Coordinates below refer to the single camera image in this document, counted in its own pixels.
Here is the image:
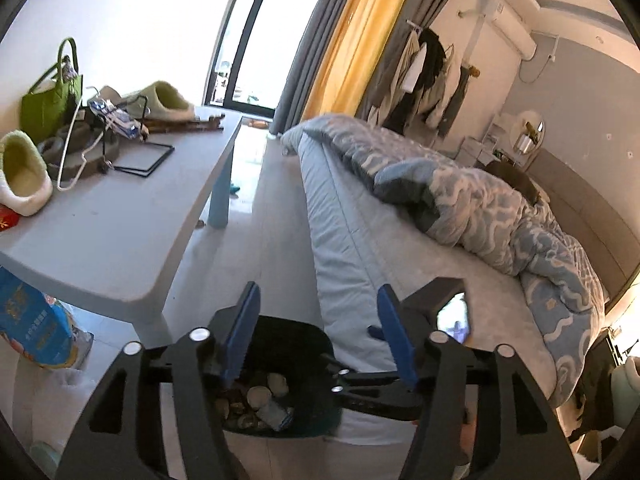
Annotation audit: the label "grey curtain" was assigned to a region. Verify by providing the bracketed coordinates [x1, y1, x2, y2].
[355, 0, 469, 122]
[272, 0, 372, 134]

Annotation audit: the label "blue wave-patterned blanket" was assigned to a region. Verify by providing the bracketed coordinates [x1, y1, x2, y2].
[299, 113, 607, 362]

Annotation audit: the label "dark trash bin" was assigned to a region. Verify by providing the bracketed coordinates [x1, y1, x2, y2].
[207, 310, 347, 439]

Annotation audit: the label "grey upholstered headboard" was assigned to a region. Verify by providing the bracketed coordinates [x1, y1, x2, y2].
[525, 150, 632, 302]

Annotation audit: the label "grey hanging garment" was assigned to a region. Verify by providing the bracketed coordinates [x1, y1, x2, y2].
[445, 65, 476, 136]

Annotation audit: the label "person's right hand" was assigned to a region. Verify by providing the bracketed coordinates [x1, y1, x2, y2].
[454, 406, 474, 467]

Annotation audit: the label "green tote bag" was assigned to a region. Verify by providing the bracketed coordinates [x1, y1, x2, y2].
[20, 37, 84, 134]

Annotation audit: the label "white wall pole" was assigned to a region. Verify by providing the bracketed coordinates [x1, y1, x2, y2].
[457, 0, 503, 68]

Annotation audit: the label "white clothes rack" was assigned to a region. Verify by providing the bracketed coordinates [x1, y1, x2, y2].
[380, 19, 482, 137]

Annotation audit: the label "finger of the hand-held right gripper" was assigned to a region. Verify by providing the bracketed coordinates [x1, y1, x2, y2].
[325, 357, 425, 422]
[367, 325, 401, 375]

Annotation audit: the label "beige hanging coat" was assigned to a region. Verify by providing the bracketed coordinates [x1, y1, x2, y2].
[385, 30, 423, 126]

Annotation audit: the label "white wire hanger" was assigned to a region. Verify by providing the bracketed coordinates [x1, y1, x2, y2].
[55, 104, 109, 192]

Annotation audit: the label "grey felt rings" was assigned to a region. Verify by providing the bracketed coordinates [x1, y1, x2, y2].
[37, 122, 124, 182]

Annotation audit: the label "air conditioner cable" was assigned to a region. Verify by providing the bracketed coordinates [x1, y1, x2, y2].
[517, 32, 560, 85]

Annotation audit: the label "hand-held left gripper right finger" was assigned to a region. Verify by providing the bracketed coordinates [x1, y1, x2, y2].
[376, 285, 581, 480]

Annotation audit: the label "white hanging garment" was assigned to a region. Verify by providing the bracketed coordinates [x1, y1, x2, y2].
[425, 52, 463, 131]

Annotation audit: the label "sliding glass door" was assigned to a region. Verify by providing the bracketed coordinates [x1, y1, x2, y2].
[202, 0, 321, 112]

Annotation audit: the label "white vanity table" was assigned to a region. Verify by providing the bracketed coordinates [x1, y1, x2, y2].
[460, 112, 517, 167]

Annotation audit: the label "light blue plastic table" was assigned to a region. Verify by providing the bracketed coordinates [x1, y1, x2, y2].
[0, 105, 245, 347]

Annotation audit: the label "round mirror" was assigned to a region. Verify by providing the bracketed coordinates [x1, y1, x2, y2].
[510, 110, 546, 157]

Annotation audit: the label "green white fluffy slipper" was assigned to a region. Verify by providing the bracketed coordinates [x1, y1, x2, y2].
[0, 130, 54, 217]
[124, 80, 196, 122]

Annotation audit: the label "bed with grey sheet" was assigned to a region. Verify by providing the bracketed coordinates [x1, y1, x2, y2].
[279, 127, 418, 448]

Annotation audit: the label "blue printed bag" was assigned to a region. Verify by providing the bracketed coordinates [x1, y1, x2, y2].
[0, 266, 77, 372]

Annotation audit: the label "black clothing pile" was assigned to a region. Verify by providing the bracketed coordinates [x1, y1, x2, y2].
[574, 342, 619, 433]

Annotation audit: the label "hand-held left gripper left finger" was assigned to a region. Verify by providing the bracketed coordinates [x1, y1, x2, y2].
[55, 281, 262, 480]

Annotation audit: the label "black wire stand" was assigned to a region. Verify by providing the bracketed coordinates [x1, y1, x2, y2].
[82, 87, 176, 179]

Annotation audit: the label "pale green cushion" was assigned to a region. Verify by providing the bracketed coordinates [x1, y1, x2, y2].
[612, 356, 640, 432]

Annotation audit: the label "small blue white packet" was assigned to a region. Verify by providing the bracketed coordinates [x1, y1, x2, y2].
[257, 401, 295, 432]

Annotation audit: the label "yellow curtain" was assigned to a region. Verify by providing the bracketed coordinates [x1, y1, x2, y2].
[302, 0, 422, 122]

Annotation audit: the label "grey fleece bed sheet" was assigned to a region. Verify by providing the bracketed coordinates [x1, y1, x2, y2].
[360, 195, 558, 411]

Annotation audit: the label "blue white plastic packet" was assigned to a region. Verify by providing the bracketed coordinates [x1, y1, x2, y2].
[87, 99, 139, 139]

